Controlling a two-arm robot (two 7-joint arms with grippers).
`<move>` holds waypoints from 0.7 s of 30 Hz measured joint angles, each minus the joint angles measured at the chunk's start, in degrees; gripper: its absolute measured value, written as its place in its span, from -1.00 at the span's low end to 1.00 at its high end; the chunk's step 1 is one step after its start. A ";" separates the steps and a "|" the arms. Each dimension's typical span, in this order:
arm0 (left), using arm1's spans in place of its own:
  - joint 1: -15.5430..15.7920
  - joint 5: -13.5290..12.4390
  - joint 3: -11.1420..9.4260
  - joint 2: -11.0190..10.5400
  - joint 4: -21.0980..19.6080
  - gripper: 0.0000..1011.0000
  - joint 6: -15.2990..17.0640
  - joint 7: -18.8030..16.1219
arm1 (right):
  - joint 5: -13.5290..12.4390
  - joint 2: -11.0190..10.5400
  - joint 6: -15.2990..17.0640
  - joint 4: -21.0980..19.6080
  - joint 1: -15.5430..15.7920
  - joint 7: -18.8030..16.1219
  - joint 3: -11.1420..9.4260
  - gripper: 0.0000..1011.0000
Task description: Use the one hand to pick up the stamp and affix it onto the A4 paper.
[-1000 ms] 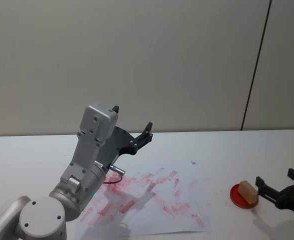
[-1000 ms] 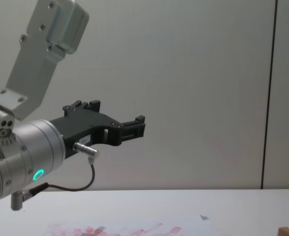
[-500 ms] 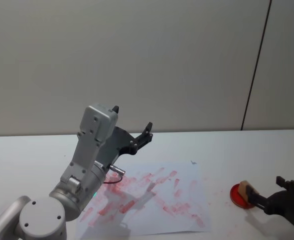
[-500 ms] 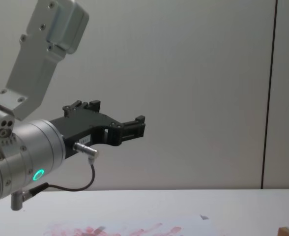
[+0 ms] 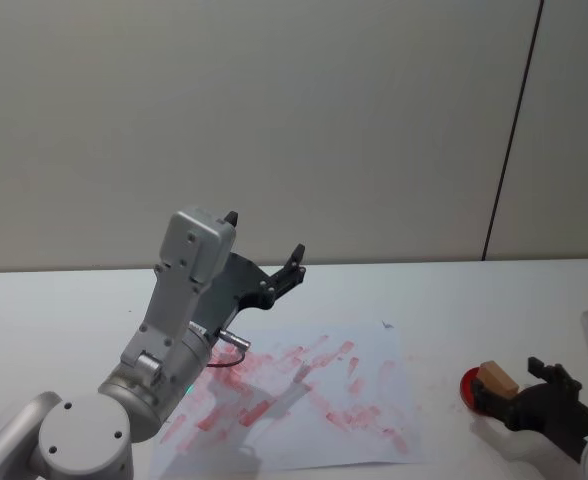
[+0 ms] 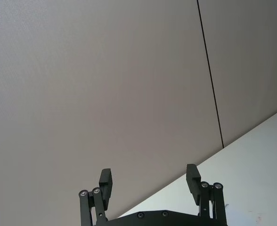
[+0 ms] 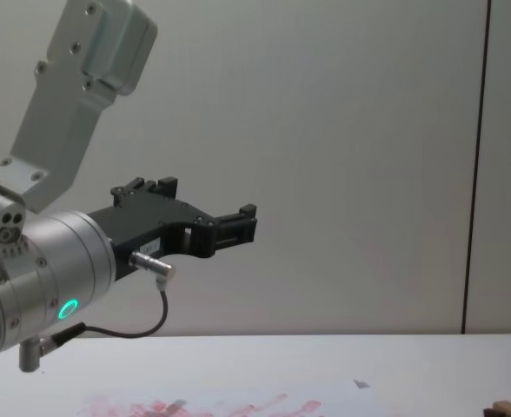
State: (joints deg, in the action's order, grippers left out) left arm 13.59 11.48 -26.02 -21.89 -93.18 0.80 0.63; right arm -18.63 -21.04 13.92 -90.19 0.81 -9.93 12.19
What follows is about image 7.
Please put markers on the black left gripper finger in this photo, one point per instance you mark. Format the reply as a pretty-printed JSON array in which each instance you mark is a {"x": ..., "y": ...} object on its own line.
[
  {"x": 144, "y": 186},
  {"x": 231, "y": 228}
]

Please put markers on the plain pale wall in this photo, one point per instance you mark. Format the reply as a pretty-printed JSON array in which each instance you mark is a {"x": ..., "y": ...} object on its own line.
[{"x": 347, "y": 152}]

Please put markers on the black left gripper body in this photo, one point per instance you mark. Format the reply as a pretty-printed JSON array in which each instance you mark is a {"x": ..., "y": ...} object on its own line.
[{"x": 142, "y": 226}]

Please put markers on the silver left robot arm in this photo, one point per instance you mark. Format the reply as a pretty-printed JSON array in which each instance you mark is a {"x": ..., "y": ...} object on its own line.
[{"x": 42, "y": 260}]

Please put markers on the small dark scrap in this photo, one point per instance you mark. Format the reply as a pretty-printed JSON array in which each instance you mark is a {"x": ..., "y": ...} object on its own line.
[{"x": 361, "y": 383}]

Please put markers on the white table cloth red stains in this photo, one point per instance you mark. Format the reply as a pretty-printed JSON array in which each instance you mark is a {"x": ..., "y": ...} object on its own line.
[{"x": 325, "y": 360}]

